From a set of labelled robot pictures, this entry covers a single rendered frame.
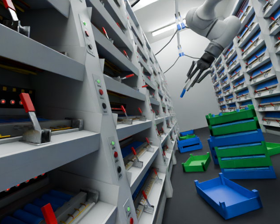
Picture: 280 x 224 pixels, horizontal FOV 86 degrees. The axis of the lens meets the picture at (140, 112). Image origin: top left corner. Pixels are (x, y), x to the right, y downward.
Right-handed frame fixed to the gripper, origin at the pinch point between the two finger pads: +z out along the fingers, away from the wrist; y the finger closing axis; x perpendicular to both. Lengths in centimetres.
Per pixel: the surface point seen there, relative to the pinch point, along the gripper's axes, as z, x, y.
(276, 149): 6, -80, -71
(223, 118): 6.2, -27.7, -26.1
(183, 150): 78, -118, -10
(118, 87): 15, 47, 8
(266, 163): 14, -31, -62
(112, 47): 4, 45, 24
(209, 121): 13.4, -27.5, -20.3
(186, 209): 57, 7, -45
